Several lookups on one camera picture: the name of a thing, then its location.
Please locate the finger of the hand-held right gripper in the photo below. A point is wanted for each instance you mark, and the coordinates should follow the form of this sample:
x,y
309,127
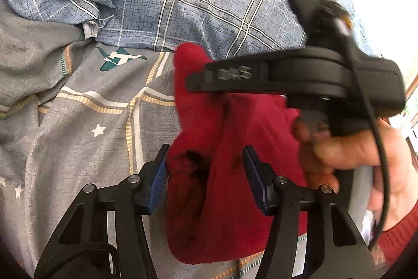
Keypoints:
x,y
228,74

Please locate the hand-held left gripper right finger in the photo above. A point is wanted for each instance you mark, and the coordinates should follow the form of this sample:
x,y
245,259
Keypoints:
x,y
254,177

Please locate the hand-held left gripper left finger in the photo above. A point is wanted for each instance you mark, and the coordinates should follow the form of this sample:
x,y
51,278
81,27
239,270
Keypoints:
x,y
158,177

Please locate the grey printed bed sheet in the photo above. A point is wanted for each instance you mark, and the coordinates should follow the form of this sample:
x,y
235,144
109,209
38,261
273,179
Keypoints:
x,y
72,122

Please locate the person's right forearm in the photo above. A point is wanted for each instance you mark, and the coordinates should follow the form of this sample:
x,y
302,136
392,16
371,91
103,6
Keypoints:
x,y
398,243

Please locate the person's right hand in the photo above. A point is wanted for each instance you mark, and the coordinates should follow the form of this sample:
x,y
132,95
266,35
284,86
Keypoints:
x,y
346,151

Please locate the red fuzzy garment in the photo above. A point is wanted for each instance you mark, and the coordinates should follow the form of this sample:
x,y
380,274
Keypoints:
x,y
228,135

